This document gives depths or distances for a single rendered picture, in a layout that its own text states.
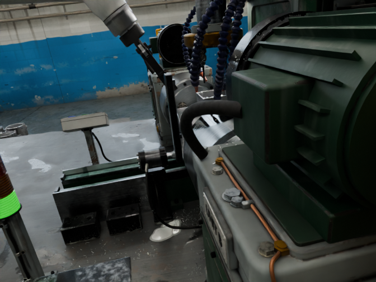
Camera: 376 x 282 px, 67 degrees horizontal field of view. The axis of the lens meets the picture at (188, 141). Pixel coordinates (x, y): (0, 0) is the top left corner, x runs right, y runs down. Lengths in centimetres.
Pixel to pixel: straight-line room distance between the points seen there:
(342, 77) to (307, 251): 15
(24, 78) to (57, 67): 75
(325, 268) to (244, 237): 8
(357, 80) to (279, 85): 6
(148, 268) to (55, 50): 622
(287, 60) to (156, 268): 63
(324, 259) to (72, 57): 655
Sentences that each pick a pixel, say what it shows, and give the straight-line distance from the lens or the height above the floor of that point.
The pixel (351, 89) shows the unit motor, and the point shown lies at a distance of 24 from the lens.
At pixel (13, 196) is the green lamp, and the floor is 107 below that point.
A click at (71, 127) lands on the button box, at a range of 120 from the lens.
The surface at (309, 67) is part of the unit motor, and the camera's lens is 28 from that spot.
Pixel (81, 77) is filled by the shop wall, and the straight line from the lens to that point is 672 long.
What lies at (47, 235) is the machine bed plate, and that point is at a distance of 105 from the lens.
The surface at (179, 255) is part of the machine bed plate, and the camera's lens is 82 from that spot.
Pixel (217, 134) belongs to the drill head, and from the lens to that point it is 60.
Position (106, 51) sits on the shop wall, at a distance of 654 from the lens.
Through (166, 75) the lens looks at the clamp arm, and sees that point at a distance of 76.
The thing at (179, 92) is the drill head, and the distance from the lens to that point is 114.
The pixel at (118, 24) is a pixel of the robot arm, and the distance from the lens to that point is 92.
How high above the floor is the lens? 137
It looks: 23 degrees down
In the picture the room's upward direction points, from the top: 7 degrees counter-clockwise
